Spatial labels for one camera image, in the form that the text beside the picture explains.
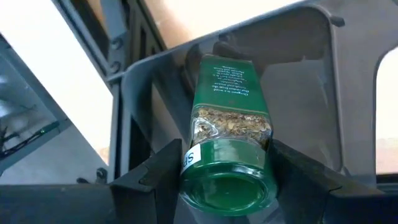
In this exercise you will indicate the black aluminium table frame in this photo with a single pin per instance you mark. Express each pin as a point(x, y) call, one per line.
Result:
point(119, 102)

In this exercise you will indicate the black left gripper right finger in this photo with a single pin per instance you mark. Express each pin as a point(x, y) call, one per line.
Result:
point(311, 202)

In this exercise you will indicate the green-lid herb spice jar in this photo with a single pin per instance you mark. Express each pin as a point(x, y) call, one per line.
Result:
point(228, 174)

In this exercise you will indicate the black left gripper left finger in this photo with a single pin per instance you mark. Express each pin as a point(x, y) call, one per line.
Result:
point(140, 202)

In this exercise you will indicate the translucent grey plastic bin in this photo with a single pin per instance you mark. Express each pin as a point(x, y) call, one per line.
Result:
point(298, 102)

